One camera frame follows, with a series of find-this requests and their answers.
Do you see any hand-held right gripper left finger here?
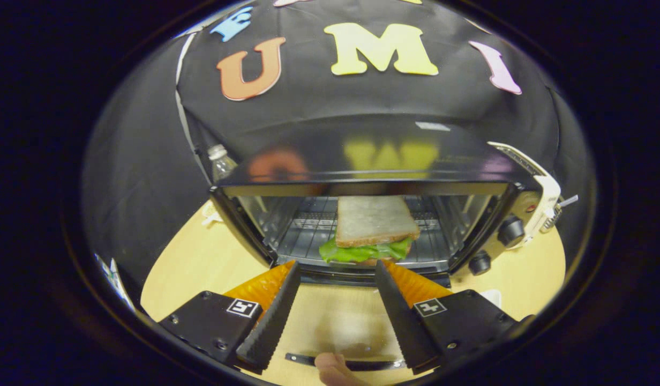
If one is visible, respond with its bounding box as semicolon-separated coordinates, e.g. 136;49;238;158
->
159;261;302;375

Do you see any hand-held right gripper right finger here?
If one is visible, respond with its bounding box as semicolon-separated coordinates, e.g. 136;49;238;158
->
374;259;523;375

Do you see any lettuce sandwich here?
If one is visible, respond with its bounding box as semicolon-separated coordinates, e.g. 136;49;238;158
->
319;195;421;266

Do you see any black electric oven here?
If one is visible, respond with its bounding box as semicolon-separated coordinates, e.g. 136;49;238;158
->
209;115;545;372

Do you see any white divided seasoning dish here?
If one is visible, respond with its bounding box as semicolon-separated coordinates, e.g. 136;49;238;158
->
201;201;224;226

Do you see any clear plastic water bottle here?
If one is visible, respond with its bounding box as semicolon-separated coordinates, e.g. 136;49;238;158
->
207;144;239;183

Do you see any white toaster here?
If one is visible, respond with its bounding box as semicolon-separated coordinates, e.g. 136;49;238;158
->
487;141;564;250

